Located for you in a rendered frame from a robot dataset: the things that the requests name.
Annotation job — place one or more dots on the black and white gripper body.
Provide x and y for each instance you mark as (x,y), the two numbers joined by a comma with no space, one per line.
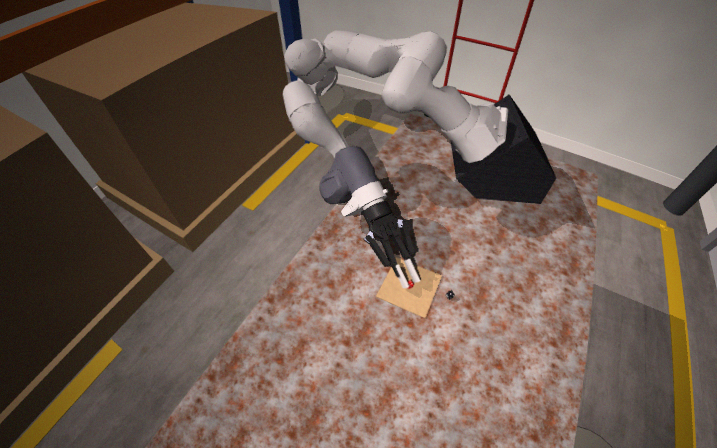
(377,215)

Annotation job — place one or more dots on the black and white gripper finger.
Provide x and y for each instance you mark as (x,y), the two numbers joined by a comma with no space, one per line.
(391,261)
(405,252)

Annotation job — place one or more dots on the tan square mat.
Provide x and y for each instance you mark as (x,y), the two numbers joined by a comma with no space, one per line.
(417,299)

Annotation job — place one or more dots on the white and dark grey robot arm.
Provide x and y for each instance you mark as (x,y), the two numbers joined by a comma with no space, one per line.
(408,88)

